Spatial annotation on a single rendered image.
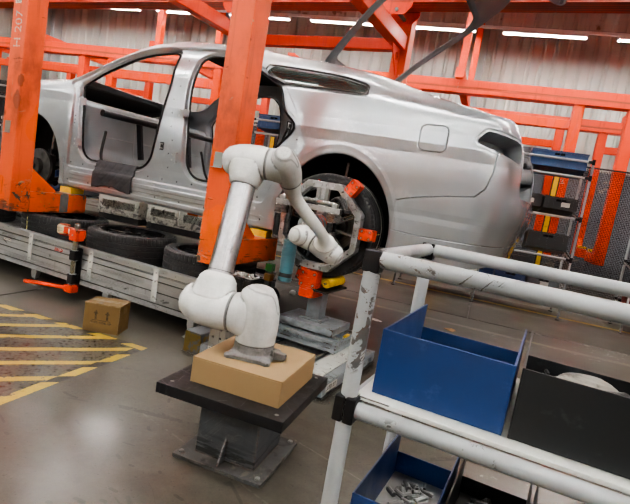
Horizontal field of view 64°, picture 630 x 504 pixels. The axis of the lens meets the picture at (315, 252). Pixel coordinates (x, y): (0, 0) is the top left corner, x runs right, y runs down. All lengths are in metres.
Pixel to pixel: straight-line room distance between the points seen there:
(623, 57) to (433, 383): 12.20
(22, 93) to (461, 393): 4.01
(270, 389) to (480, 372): 1.13
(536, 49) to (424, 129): 9.70
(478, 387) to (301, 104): 2.81
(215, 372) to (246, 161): 0.83
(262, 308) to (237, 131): 1.39
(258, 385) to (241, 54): 1.93
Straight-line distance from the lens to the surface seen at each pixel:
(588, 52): 12.78
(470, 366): 0.83
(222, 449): 2.05
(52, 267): 4.21
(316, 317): 3.34
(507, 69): 12.59
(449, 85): 9.15
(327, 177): 3.20
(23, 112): 4.44
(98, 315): 3.35
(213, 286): 1.97
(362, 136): 3.22
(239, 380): 1.89
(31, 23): 4.51
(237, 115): 3.04
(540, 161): 6.71
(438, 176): 3.06
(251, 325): 1.91
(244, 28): 3.15
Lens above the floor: 1.08
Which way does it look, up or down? 7 degrees down
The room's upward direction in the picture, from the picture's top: 10 degrees clockwise
